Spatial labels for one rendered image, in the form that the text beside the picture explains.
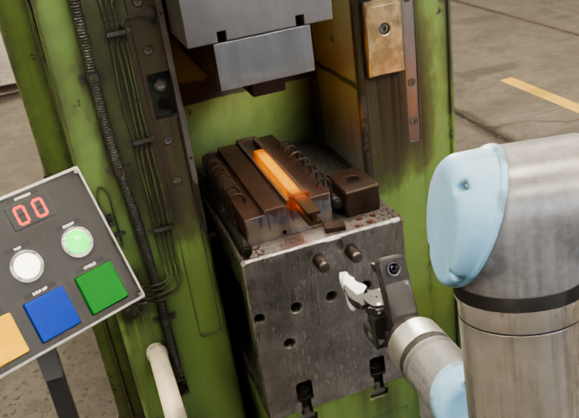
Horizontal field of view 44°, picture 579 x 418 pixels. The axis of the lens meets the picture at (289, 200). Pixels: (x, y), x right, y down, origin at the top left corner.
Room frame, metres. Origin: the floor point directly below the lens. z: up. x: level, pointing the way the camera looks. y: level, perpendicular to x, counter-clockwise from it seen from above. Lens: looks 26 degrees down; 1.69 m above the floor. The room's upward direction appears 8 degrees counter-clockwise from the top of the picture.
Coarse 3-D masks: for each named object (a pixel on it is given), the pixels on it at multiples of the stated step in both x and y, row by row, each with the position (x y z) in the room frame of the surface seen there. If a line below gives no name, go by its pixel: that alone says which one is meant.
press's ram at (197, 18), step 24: (168, 0) 1.47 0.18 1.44; (192, 0) 1.37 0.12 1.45; (216, 0) 1.38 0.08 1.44; (240, 0) 1.39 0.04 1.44; (264, 0) 1.41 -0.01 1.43; (288, 0) 1.42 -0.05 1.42; (312, 0) 1.43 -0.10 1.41; (168, 24) 1.54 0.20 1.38; (192, 24) 1.37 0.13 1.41; (216, 24) 1.38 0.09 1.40; (240, 24) 1.39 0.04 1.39; (264, 24) 1.40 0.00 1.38; (288, 24) 1.42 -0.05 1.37
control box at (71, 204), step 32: (32, 192) 1.20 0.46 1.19; (64, 192) 1.23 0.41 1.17; (0, 224) 1.14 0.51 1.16; (32, 224) 1.16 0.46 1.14; (64, 224) 1.19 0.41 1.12; (96, 224) 1.21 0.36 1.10; (0, 256) 1.10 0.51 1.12; (64, 256) 1.15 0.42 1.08; (96, 256) 1.17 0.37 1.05; (0, 288) 1.07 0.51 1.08; (32, 288) 1.09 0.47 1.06; (64, 288) 1.11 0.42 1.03; (128, 288) 1.16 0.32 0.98; (96, 320) 1.10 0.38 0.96; (32, 352) 1.02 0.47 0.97
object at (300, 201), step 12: (264, 156) 1.65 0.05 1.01; (264, 168) 1.61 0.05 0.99; (276, 168) 1.56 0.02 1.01; (276, 180) 1.51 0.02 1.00; (288, 180) 1.49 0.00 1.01; (288, 192) 1.42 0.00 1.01; (300, 192) 1.40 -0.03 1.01; (300, 204) 1.35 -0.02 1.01; (312, 204) 1.34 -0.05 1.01; (312, 216) 1.31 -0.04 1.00
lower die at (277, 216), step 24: (240, 144) 1.77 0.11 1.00; (264, 144) 1.77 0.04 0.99; (216, 168) 1.68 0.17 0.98; (240, 168) 1.64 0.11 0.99; (288, 168) 1.59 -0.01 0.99; (240, 192) 1.52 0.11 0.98; (264, 192) 1.48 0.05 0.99; (312, 192) 1.44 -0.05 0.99; (240, 216) 1.41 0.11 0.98; (264, 216) 1.39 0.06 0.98; (288, 216) 1.40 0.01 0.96; (264, 240) 1.38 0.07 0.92
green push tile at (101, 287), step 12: (108, 264) 1.17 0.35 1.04; (84, 276) 1.13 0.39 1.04; (96, 276) 1.14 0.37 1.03; (108, 276) 1.15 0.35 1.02; (84, 288) 1.12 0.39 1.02; (96, 288) 1.13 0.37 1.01; (108, 288) 1.14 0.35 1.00; (120, 288) 1.15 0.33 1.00; (84, 300) 1.11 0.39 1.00; (96, 300) 1.12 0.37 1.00; (108, 300) 1.12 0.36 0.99; (120, 300) 1.13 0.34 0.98; (96, 312) 1.10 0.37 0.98
